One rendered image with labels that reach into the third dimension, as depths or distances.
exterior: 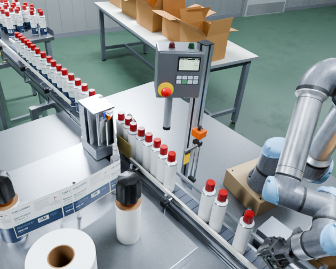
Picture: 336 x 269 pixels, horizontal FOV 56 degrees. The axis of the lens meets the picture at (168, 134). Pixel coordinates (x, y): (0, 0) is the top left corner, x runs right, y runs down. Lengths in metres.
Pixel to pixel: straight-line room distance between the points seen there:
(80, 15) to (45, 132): 3.95
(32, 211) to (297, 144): 0.88
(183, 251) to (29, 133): 1.08
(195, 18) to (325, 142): 2.10
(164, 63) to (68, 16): 4.51
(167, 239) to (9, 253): 0.55
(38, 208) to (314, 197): 0.88
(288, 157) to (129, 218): 0.54
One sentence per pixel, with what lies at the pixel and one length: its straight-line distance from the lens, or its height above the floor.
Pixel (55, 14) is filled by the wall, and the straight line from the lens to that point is 5.54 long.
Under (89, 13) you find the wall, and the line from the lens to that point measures 5.69.
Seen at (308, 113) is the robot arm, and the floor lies 1.42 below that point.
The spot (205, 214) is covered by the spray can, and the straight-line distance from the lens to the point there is 1.27.
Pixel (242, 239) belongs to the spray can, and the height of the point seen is 0.98.
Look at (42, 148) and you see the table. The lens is 1.76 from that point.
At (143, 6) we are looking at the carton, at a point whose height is 0.99.
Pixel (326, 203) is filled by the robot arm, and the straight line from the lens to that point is 0.99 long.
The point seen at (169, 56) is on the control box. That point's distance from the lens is 1.15.
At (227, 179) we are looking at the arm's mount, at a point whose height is 0.88.
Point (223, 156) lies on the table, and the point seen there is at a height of 0.83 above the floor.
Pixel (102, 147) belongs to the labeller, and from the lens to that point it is 1.53.
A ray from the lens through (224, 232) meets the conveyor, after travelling 1.30.
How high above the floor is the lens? 1.89
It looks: 36 degrees down
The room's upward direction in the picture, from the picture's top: 5 degrees clockwise
